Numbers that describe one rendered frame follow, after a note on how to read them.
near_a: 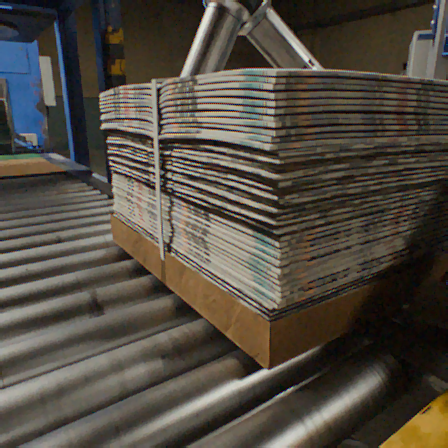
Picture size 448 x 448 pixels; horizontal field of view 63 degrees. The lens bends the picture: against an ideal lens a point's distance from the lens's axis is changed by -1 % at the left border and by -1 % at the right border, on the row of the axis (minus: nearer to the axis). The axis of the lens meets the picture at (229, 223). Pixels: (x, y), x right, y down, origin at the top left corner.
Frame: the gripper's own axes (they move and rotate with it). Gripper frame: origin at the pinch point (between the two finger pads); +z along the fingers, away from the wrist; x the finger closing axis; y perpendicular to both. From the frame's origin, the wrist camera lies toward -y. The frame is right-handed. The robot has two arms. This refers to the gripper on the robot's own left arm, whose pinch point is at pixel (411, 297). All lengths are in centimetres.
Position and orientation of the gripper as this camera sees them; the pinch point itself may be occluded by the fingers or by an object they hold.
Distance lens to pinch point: 49.6
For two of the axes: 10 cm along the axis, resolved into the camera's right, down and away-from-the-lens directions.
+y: 0.0, -9.6, -2.9
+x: -8.2, 1.7, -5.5
